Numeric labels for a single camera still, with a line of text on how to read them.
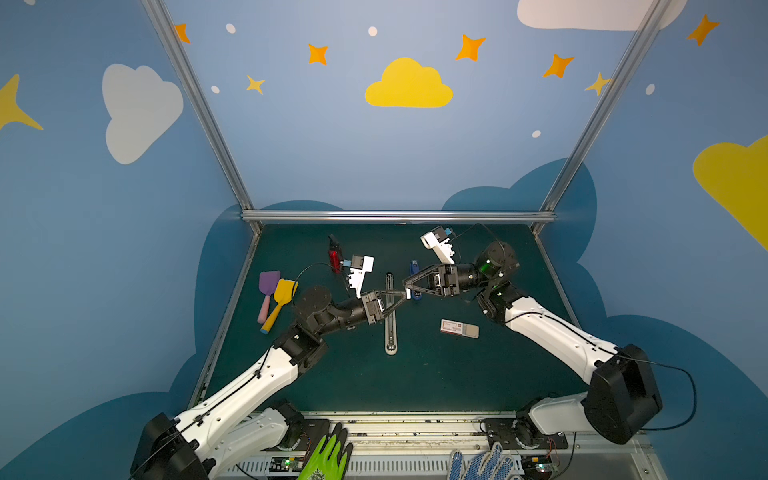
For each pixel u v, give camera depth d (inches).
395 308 24.2
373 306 22.3
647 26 28.3
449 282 23.2
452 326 36.7
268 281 40.5
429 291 23.8
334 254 39.7
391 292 24.5
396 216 65.2
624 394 16.3
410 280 24.2
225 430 17.1
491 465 27.6
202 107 33.3
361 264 23.8
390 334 35.6
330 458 27.6
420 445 29.0
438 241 24.2
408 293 24.2
